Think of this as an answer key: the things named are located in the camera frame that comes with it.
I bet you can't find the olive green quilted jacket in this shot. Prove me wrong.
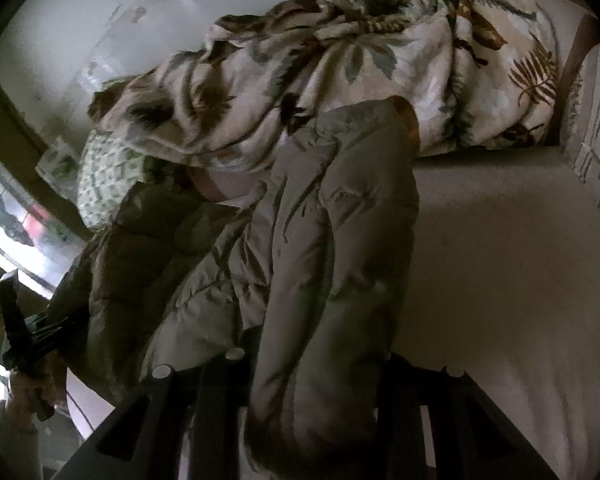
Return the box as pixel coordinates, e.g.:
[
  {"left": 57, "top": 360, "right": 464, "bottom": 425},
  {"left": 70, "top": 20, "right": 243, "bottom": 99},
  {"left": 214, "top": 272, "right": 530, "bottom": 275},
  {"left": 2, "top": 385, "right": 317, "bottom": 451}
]
[{"left": 47, "top": 96, "right": 419, "bottom": 479}]

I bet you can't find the grey sleeved left forearm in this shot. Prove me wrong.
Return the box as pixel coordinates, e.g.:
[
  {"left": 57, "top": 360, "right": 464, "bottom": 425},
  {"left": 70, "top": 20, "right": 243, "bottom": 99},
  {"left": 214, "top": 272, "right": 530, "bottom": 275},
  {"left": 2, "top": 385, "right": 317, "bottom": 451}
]
[{"left": 0, "top": 400, "right": 43, "bottom": 480}]

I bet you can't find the person's left hand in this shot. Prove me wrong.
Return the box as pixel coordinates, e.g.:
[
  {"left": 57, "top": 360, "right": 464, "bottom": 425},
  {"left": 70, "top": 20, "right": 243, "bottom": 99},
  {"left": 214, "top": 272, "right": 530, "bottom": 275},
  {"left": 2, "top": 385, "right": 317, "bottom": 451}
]
[{"left": 4, "top": 351, "right": 67, "bottom": 434}]

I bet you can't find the light grey mattress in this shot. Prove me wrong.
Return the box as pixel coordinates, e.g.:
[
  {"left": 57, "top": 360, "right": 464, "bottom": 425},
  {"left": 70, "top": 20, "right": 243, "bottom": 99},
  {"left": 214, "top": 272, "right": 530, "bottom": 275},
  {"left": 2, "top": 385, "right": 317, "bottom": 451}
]
[{"left": 64, "top": 144, "right": 600, "bottom": 480}]

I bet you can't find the green white patterned pillow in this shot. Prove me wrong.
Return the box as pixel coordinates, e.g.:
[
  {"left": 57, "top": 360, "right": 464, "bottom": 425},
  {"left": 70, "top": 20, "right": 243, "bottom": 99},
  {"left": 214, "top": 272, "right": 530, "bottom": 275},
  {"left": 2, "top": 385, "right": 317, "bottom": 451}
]
[{"left": 76, "top": 129, "right": 152, "bottom": 231}]

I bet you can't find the striped floral sofa cushion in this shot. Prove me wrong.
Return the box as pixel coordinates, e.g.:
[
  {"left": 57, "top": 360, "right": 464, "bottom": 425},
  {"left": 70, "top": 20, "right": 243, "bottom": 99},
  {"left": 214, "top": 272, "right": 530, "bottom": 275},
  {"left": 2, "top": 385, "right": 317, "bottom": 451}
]
[{"left": 560, "top": 44, "right": 600, "bottom": 213}]

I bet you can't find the leaf-print beige blanket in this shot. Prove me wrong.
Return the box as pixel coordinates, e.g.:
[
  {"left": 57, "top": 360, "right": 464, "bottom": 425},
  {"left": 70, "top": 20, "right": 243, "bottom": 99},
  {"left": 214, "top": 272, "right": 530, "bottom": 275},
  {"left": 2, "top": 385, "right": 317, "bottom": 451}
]
[{"left": 88, "top": 0, "right": 558, "bottom": 172}]

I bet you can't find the window with frame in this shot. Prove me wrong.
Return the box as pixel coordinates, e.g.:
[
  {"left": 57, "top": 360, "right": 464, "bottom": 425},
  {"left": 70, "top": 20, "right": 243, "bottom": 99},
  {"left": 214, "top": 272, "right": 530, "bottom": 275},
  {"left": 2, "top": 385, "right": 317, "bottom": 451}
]
[{"left": 0, "top": 162, "right": 85, "bottom": 299}]

